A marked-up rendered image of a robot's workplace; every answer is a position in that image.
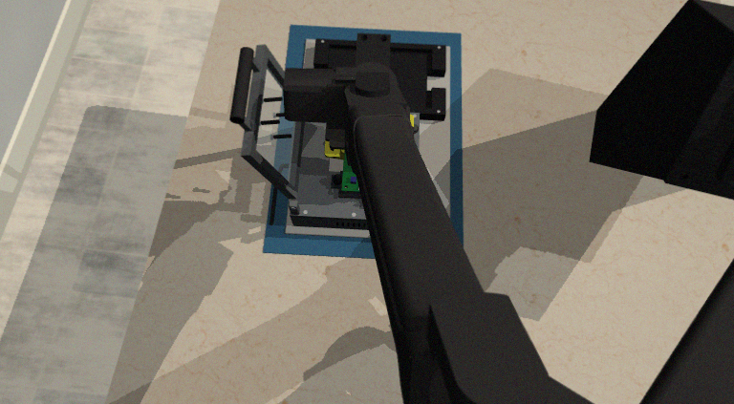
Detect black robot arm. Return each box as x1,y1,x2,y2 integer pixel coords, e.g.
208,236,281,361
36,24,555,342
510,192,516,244
283,33,734,404

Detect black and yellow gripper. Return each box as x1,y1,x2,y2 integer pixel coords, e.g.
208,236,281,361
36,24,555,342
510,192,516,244
324,105,414,160

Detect green circuit board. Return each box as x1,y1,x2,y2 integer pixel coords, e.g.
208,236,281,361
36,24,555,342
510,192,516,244
341,153,359,192

